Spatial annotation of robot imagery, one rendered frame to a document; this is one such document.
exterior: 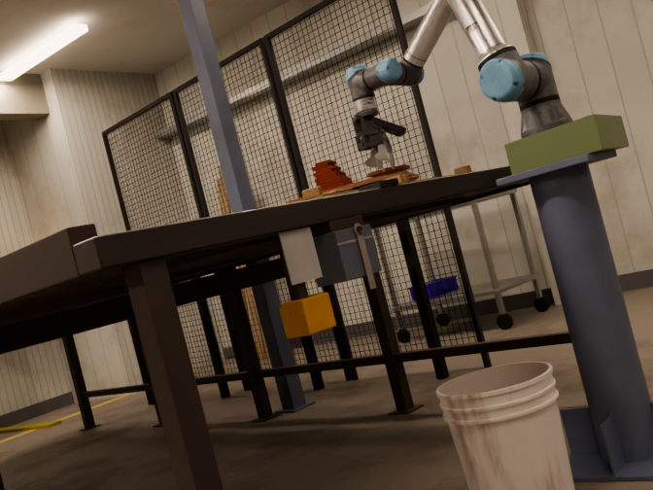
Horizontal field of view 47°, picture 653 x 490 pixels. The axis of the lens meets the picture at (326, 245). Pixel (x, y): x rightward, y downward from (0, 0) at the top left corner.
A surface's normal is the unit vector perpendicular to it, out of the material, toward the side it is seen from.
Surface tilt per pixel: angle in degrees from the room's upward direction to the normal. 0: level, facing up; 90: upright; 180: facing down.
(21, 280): 90
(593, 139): 90
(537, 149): 90
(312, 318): 90
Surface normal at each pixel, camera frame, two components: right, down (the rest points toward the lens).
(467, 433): -0.76, 0.24
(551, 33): -0.59, 0.14
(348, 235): 0.70, -0.19
